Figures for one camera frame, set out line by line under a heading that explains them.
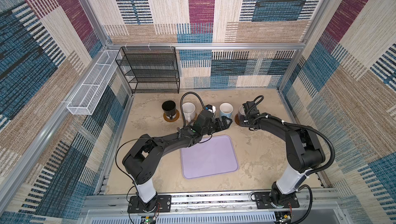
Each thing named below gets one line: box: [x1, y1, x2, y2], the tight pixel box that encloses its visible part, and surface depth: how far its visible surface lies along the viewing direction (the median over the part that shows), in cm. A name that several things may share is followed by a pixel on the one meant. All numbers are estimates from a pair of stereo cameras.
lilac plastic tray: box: [180, 134, 239, 180], surface depth 89 cm
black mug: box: [161, 100, 177, 120], surface depth 99 cm
